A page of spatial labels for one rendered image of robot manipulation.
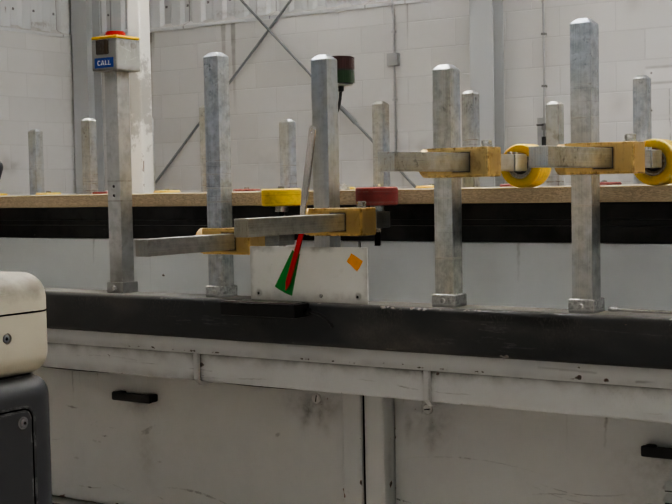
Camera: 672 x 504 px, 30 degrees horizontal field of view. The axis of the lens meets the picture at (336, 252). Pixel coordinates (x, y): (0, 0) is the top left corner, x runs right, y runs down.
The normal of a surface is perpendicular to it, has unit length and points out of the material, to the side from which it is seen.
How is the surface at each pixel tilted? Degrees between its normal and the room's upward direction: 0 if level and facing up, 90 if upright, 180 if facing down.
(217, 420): 90
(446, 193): 90
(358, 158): 90
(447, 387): 90
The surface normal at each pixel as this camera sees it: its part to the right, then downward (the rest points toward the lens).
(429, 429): -0.55, 0.05
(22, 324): 0.83, 0.01
